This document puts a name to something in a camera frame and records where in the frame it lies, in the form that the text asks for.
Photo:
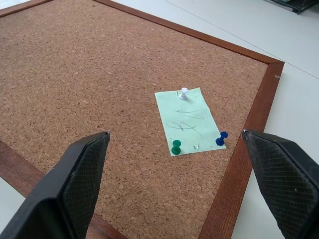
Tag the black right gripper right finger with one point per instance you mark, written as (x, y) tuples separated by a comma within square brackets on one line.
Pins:
[(284, 179)]

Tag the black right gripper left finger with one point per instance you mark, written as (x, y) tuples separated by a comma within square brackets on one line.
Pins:
[(69, 189)]

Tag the blue push pin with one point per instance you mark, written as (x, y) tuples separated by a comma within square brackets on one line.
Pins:
[(221, 139)]

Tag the light green paper note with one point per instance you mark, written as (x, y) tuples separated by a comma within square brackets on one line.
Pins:
[(188, 122)]

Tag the green push pin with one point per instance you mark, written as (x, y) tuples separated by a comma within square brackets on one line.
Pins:
[(176, 147)]

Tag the white push pin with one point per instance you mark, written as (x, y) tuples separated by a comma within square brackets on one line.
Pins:
[(183, 94)]

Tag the black mesh tray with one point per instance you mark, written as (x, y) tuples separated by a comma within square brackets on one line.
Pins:
[(296, 5)]

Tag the cork board with wooden frame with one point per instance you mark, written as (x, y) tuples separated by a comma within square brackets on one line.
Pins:
[(87, 82)]

